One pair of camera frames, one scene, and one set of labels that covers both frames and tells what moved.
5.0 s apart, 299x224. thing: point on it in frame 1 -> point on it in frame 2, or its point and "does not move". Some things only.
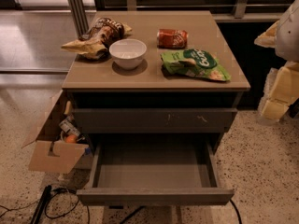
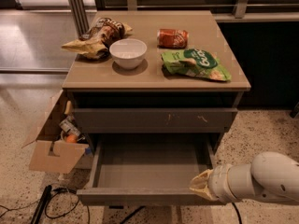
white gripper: x=289 y=36 -> x=219 y=183
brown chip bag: x=94 y=44 does not move
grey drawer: x=154 y=173 does not move
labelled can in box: x=68 y=127 does not move
